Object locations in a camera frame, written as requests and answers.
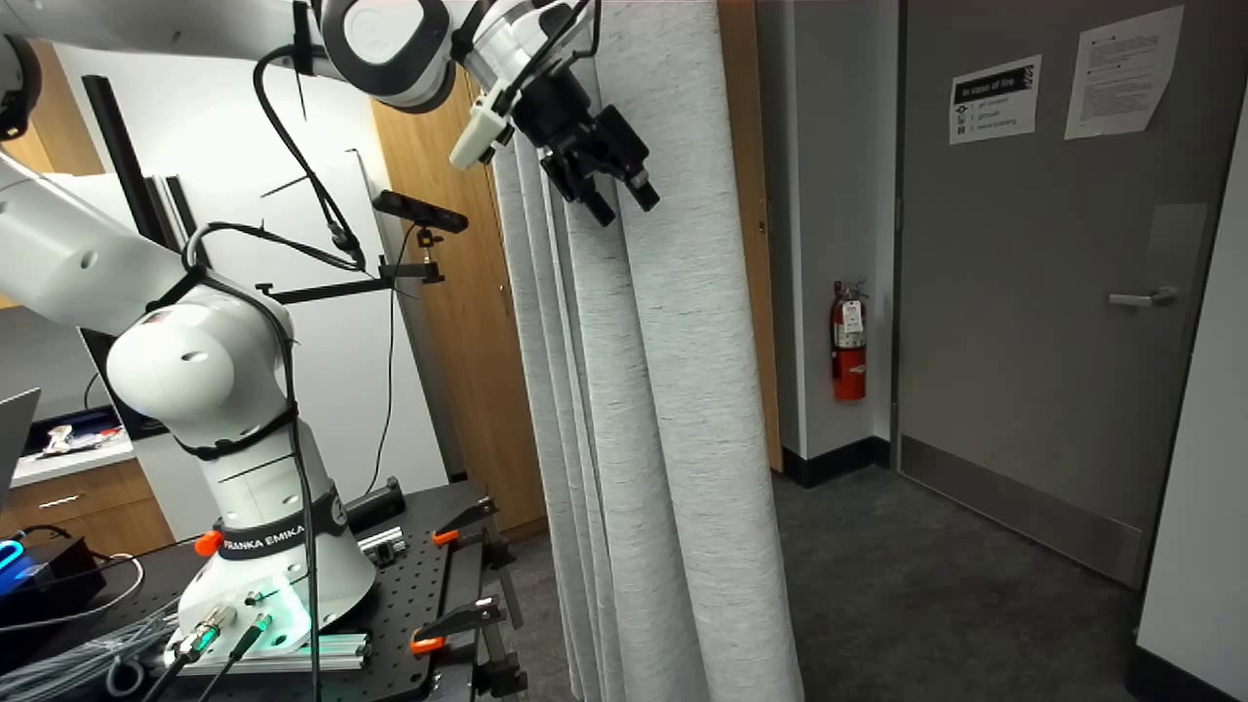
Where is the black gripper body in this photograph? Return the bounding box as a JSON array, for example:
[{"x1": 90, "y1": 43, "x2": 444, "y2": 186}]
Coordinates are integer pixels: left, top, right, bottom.
[{"x1": 513, "y1": 65, "x2": 657, "y2": 190}]

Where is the grey woven fabric curtain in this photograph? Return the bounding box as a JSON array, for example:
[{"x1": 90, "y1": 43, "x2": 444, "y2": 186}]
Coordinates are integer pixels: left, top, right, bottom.
[{"x1": 489, "y1": 0, "x2": 808, "y2": 702}]

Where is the red fire extinguisher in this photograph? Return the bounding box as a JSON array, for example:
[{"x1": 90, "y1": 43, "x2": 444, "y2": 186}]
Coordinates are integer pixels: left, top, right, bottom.
[{"x1": 826, "y1": 277, "x2": 874, "y2": 404}]

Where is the black baseboard strip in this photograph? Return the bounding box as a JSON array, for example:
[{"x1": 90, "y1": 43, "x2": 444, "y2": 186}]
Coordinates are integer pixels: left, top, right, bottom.
[{"x1": 782, "y1": 433, "x2": 899, "y2": 491}]

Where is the orange-tipped black clamp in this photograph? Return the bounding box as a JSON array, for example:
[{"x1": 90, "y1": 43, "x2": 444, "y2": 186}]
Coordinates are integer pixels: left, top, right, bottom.
[
  {"x1": 424, "y1": 494, "x2": 500, "y2": 554},
  {"x1": 407, "y1": 591, "x2": 507, "y2": 662}
]

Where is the paper sign with black header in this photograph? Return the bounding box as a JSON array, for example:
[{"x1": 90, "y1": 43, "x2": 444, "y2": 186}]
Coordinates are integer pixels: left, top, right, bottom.
[{"x1": 944, "y1": 51, "x2": 1048, "y2": 152}]

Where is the black cylinder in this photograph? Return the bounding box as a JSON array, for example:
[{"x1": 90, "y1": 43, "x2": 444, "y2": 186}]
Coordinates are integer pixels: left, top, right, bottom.
[{"x1": 341, "y1": 477, "x2": 415, "y2": 534}]

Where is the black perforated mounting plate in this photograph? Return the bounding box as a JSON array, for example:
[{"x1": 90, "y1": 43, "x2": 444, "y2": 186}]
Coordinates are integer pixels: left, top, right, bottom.
[{"x1": 0, "y1": 477, "x2": 528, "y2": 702}]

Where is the grey door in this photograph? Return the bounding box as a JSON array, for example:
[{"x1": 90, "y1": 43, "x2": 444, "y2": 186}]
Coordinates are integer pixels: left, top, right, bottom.
[{"x1": 891, "y1": 0, "x2": 1248, "y2": 595}]

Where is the black metal bar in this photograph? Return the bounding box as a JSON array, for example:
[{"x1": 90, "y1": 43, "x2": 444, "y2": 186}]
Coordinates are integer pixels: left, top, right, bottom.
[{"x1": 77, "y1": 71, "x2": 177, "y2": 253}]

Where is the white printed paper sheet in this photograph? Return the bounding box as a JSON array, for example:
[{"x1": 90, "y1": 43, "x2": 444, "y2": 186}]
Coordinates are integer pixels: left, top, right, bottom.
[{"x1": 1061, "y1": 4, "x2": 1191, "y2": 143}]

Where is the wooden drawer cabinet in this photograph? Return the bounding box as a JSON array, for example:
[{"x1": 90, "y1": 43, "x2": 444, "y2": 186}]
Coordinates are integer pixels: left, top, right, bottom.
[{"x1": 0, "y1": 455, "x2": 178, "y2": 561}]

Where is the grey laptop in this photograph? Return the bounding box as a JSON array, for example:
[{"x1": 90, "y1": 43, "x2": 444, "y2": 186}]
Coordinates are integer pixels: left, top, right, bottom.
[{"x1": 0, "y1": 382, "x2": 45, "y2": 494}]

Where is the black box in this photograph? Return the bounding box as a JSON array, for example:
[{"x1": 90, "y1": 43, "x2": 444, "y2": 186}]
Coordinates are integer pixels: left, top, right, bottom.
[{"x1": 0, "y1": 521, "x2": 108, "y2": 632}]

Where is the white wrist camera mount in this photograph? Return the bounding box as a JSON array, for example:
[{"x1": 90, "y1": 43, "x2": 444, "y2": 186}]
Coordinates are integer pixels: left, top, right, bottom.
[{"x1": 444, "y1": 88, "x2": 518, "y2": 170}]

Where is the black camera bar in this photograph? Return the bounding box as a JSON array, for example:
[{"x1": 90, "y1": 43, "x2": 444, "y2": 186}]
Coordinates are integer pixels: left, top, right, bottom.
[{"x1": 371, "y1": 186, "x2": 474, "y2": 236}]

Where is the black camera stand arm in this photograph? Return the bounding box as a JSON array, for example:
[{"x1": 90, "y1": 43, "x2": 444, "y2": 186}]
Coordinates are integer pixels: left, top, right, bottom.
[{"x1": 249, "y1": 253, "x2": 450, "y2": 313}]

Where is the thin black camera cable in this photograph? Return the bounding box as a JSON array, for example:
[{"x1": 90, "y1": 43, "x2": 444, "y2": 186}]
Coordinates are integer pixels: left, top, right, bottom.
[{"x1": 364, "y1": 227, "x2": 422, "y2": 500}]

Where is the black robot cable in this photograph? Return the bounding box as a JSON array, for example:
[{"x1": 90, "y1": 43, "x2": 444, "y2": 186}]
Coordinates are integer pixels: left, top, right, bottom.
[{"x1": 178, "y1": 36, "x2": 376, "y2": 702}]

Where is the silver door handle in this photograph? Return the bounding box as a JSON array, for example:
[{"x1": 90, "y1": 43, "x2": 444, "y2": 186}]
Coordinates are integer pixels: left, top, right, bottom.
[{"x1": 1105, "y1": 282, "x2": 1191, "y2": 316}]

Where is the white green robot base plate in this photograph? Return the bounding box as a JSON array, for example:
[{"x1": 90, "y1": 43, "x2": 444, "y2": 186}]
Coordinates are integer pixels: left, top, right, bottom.
[{"x1": 172, "y1": 582, "x2": 379, "y2": 684}]

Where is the white thin cable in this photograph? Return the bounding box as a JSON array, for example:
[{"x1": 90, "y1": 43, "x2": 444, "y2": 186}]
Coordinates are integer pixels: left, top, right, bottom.
[{"x1": 0, "y1": 548, "x2": 154, "y2": 642}]

